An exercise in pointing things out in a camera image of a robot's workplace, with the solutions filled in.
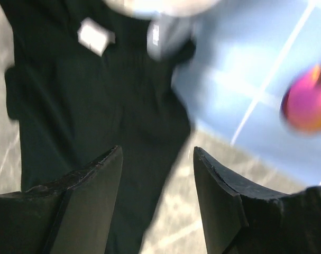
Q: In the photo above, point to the grey white mug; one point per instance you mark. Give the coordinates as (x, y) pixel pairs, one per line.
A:
(172, 23)

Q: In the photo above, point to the blue grid placemat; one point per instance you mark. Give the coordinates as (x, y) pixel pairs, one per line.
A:
(248, 53)

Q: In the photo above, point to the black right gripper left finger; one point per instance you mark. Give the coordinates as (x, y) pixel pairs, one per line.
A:
(69, 215)

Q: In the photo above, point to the black t shirt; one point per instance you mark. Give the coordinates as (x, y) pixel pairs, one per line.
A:
(82, 83)

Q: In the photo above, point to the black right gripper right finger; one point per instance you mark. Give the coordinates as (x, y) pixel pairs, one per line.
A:
(240, 216)

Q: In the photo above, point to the blue handled spoon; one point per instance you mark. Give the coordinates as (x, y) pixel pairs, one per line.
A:
(301, 104)

